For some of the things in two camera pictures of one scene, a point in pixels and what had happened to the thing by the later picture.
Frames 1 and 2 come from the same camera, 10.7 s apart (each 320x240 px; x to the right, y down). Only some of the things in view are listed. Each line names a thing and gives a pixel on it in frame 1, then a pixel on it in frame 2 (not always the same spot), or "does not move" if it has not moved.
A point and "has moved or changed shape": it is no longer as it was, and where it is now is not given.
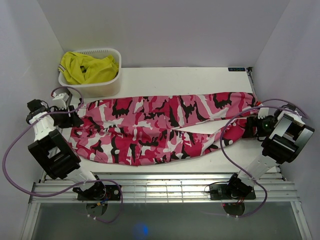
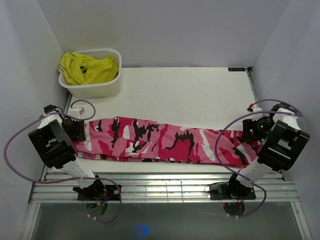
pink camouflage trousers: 138,131 has moved or changed shape
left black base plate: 113,193 does not move
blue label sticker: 236,69 does not move
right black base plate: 221,191 does not move
